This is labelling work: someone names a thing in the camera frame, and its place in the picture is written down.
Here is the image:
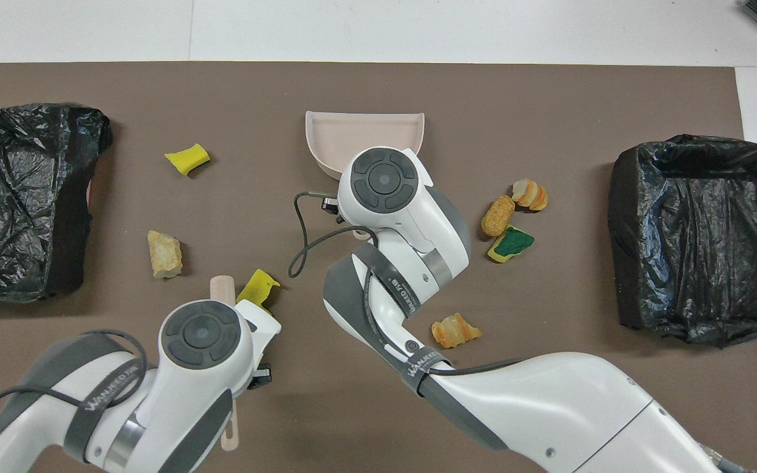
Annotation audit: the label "beige hand brush black bristles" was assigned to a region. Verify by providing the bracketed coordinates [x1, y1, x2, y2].
[210, 275, 243, 452]

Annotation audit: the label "beige plastic dustpan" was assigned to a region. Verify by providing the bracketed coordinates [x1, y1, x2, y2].
[305, 110, 426, 238]

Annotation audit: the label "brown table mat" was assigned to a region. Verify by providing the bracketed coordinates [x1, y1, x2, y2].
[0, 62, 757, 473]

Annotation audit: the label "black bag lined bin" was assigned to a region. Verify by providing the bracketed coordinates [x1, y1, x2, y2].
[0, 102, 114, 304]
[608, 135, 757, 348]

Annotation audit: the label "pale crusty toy bread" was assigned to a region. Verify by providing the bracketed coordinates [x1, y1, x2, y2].
[147, 229, 183, 279]

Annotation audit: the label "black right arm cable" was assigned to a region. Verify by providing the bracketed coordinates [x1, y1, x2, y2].
[288, 191, 525, 378]

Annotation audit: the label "striped toy bread piece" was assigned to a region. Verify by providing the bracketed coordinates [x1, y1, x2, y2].
[511, 179, 549, 212]

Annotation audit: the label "yellow and green sponge piece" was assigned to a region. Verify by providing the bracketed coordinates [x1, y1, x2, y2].
[487, 225, 536, 264]
[164, 143, 211, 177]
[237, 268, 281, 309]

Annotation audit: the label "toy croissant piece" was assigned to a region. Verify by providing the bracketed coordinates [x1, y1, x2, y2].
[431, 313, 483, 349]

